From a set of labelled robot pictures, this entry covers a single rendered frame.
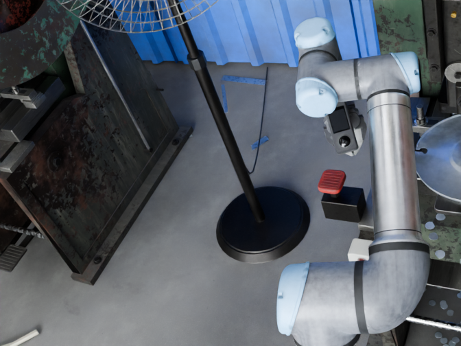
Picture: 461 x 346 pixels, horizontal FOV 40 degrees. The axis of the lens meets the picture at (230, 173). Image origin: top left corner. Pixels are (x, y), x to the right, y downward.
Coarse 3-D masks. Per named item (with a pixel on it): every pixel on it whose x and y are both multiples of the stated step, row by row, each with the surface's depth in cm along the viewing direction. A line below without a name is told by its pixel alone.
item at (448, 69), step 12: (444, 0) 123; (456, 0) 122; (444, 12) 125; (456, 12) 124; (444, 24) 127; (456, 24) 126; (444, 36) 129; (456, 36) 128; (456, 48) 130; (456, 60) 132; (456, 72) 133; (456, 84) 134; (456, 96) 136; (456, 108) 138
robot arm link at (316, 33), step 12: (300, 24) 120; (312, 24) 119; (324, 24) 117; (300, 36) 118; (312, 36) 116; (324, 36) 116; (300, 48) 119; (312, 48) 117; (324, 48) 117; (336, 48) 119
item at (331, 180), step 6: (324, 174) 156; (330, 174) 156; (336, 174) 156; (342, 174) 155; (324, 180) 155; (330, 180) 155; (336, 180) 154; (342, 180) 154; (318, 186) 155; (324, 186) 154; (330, 186) 153; (336, 186) 153; (342, 186) 154; (324, 192) 154; (330, 192) 153; (336, 192) 153
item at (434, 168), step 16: (432, 128) 154; (448, 128) 152; (416, 144) 151; (432, 144) 150; (448, 144) 149; (416, 160) 148; (432, 160) 147; (448, 160) 146; (432, 176) 144; (448, 176) 142; (448, 192) 139
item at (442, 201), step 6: (438, 198) 139; (444, 198) 139; (438, 204) 138; (444, 204) 138; (450, 204) 137; (456, 204) 137; (438, 210) 137; (444, 210) 137; (450, 210) 136; (456, 210) 136
